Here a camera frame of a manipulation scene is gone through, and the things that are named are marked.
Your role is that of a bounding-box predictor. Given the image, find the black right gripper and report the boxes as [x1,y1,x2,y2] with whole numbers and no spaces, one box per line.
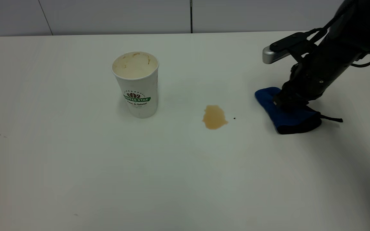
[272,35,353,112]

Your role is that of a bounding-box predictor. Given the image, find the blue cloth with black trim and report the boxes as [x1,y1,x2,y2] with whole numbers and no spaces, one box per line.
[255,87,344,135]

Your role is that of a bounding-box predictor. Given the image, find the white paper coffee cup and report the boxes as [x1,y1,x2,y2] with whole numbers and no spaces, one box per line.
[111,51,160,119]

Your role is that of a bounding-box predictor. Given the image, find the brown coffee spill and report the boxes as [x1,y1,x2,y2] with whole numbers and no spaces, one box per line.
[202,105,229,130]

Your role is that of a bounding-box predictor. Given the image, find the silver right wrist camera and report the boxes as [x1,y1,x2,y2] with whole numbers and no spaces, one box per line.
[262,31,319,65]

